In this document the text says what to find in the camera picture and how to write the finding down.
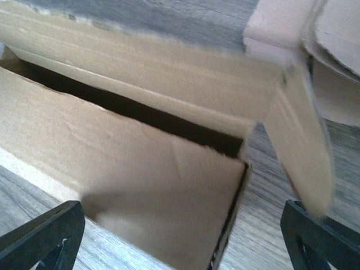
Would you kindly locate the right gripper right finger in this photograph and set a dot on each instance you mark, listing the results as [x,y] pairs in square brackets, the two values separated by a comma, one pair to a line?
[317,243]

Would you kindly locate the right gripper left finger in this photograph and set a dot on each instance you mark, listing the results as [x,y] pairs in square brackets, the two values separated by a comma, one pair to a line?
[49,241]

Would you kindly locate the brown cardboard box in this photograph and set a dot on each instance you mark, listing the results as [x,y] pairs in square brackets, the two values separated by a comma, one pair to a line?
[141,109]

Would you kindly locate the stack of flat cardboard blanks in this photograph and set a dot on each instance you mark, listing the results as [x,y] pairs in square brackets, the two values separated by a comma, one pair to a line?
[336,88]

